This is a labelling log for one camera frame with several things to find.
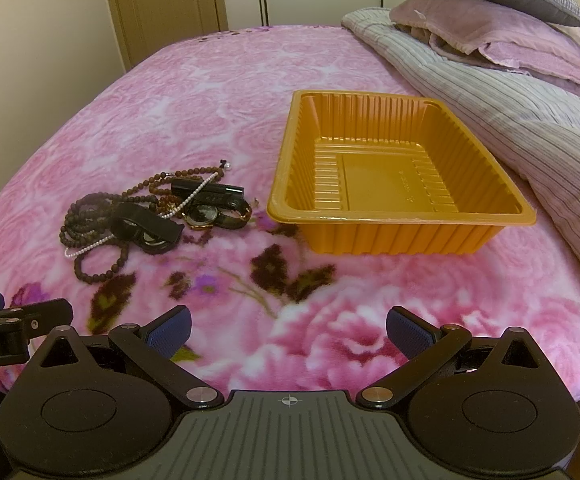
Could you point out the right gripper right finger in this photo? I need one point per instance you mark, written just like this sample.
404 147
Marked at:
428 350

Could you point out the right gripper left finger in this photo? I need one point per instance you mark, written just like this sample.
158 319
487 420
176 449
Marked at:
150 348

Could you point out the black strap watch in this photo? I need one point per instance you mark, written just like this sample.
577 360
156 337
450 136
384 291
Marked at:
140 226

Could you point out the orange plastic tray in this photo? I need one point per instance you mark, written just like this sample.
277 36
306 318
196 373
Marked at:
380 174

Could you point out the black rectangular case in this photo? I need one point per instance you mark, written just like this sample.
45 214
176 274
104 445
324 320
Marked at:
210 192

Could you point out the pink floral blanket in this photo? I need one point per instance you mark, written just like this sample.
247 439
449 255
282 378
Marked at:
268 313

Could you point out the striped grey duvet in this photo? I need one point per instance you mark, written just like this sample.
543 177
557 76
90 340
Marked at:
530 125

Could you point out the purple pillow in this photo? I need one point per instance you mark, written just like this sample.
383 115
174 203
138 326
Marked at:
486 34

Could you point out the wooden door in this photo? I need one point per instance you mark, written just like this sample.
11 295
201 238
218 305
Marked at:
143 27

